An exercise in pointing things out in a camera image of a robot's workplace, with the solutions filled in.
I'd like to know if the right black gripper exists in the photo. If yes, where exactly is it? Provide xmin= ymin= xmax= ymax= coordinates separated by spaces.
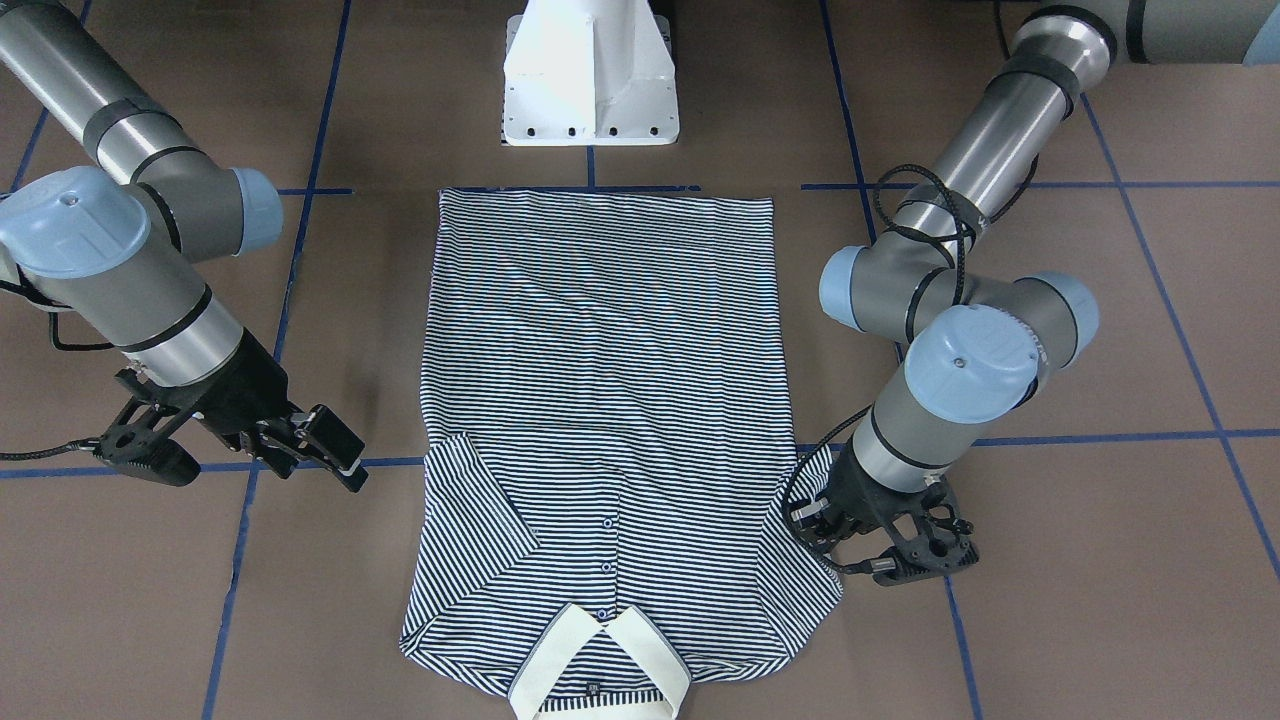
xmin=95 ymin=333 xmax=369 ymax=493

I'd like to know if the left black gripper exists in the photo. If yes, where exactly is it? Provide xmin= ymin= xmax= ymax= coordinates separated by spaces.
xmin=787 ymin=448 xmax=979 ymax=587

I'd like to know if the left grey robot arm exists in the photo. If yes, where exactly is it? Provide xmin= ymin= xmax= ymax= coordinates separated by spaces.
xmin=782 ymin=1 xmax=1277 ymax=585

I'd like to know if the navy white striped polo shirt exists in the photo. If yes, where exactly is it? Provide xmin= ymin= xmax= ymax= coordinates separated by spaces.
xmin=399 ymin=188 xmax=842 ymax=719

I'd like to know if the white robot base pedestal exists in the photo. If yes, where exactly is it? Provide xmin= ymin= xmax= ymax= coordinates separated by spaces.
xmin=500 ymin=1 xmax=681 ymax=147

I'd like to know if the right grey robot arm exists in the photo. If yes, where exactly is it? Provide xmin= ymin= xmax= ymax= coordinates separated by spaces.
xmin=1 ymin=1 xmax=367 ymax=492

